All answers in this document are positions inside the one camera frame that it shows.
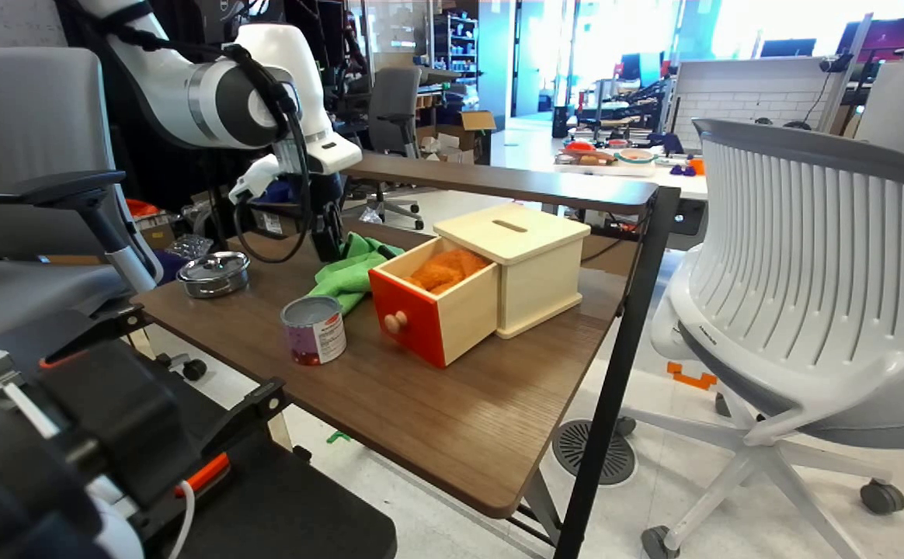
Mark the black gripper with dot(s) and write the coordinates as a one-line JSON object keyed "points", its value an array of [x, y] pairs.
{"points": [[328, 207]]}

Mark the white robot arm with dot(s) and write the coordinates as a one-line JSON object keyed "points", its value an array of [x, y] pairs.
{"points": [[192, 98]]}

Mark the red wooden drawer with knob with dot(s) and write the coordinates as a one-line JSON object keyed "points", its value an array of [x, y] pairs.
{"points": [[408, 306]]}

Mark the green cloth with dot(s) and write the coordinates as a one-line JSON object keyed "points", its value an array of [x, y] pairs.
{"points": [[351, 278]]}

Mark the tin can with purple label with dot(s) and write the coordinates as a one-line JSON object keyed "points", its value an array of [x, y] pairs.
{"points": [[316, 334]]}

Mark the orange cloth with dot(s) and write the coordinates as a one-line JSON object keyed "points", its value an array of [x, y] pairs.
{"points": [[446, 268]]}

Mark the dark office chair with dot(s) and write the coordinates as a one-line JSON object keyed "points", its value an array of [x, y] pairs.
{"points": [[393, 102]]}

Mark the green tape piece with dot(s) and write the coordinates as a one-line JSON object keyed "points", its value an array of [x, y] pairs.
{"points": [[339, 436]]}

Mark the cardboard box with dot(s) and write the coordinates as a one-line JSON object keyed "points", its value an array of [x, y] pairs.
{"points": [[477, 123]]}

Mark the dark wooden shelf board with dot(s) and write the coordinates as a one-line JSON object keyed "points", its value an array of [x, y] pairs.
{"points": [[534, 183]]}

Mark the light wooden box with slot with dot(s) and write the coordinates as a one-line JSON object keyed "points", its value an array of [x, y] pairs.
{"points": [[545, 280]]}

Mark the orange object on desk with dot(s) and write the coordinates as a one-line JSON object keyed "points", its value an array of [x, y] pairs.
{"points": [[589, 152]]}

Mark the black metal table leg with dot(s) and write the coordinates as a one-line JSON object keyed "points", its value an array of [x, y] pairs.
{"points": [[618, 353]]}

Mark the grey office chair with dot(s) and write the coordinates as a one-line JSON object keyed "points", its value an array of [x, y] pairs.
{"points": [[27, 133]]}

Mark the round black floor disc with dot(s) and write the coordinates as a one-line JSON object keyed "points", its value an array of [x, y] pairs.
{"points": [[627, 460]]}

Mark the white partition board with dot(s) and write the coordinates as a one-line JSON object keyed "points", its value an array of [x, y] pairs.
{"points": [[749, 88]]}

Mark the white office chair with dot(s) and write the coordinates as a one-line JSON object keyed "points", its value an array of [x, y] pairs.
{"points": [[812, 280]]}

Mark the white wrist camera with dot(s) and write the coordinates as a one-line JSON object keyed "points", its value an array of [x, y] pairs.
{"points": [[257, 177]]}

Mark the orange floor bracket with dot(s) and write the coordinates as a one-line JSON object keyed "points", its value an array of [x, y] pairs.
{"points": [[690, 375]]}

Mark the black camera mount equipment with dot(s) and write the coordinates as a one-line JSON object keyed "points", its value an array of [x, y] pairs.
{"points": [[18, 486]]}

